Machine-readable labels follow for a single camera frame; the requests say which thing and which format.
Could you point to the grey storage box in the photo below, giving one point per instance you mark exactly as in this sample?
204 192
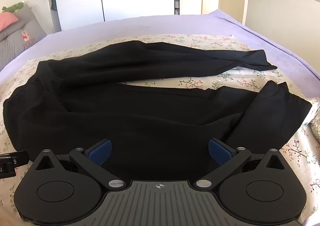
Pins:
22 30

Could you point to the floral bed sheet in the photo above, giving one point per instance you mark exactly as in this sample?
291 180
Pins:
200 82

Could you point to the pink cushion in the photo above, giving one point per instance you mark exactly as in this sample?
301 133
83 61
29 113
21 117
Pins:
7 22

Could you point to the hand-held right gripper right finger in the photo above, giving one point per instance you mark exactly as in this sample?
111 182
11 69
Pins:
220 151

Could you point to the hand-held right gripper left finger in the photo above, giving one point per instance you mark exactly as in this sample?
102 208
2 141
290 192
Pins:
101 152

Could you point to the green plush toy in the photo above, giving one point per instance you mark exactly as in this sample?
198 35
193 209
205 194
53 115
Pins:
13 7

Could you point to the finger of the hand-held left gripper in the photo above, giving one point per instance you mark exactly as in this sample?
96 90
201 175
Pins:
12 155

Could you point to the purple bed sheet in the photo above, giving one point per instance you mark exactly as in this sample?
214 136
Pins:
125 28

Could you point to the grey patterned cloth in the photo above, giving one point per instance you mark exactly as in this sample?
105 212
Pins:
315 128

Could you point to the black pants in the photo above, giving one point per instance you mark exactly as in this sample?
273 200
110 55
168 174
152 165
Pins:
150 121

